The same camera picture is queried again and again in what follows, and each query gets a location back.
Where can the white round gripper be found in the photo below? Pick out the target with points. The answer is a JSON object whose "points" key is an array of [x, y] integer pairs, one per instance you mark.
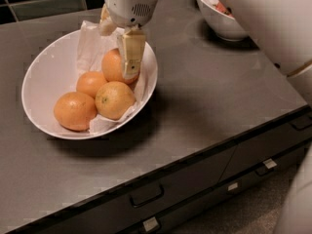
{"points": [[128, 6]]}

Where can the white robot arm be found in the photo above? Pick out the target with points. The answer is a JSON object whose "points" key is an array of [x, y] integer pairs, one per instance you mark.
{"points": [[282, 29]]}

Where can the middle small orange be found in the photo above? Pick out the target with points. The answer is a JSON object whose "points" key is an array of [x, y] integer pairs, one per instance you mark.
{"points": [[90, 82]]}

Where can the large white bowl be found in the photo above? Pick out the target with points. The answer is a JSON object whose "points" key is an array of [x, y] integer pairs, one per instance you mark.
{"points": [[53, 74]]}

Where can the white bowl with strawberries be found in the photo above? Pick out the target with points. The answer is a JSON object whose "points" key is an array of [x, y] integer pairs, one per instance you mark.
{"points": [[225, 27]]}

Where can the red strawberries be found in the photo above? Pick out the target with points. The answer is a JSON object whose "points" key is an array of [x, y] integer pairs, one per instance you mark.
{"points": [[223, 10]]}

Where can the dark left drawer front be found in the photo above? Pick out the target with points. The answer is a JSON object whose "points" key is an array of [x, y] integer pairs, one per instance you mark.
{"points": [[123, 206]]}

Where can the dark drawer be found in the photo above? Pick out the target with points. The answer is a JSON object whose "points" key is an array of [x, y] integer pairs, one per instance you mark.
{"points": [[123, 206], [247, 203], [270, 140]]}

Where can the dark lower drawer front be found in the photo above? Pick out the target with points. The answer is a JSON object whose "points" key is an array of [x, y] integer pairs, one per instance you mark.
{"points": [[247, 203]]}

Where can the dark right drawer front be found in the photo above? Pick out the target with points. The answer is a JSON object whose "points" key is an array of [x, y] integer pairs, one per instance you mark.
{"points": [[270, 140]]}

